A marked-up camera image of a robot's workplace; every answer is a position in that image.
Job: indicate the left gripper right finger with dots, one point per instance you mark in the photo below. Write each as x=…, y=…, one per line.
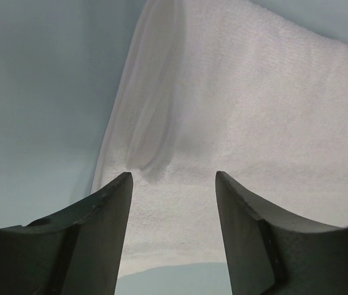
x=270, y=250

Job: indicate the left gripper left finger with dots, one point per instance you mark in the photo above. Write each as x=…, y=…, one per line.
x=76, y=250

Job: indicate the white towel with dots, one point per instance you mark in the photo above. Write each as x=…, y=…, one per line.
x=228, y=86

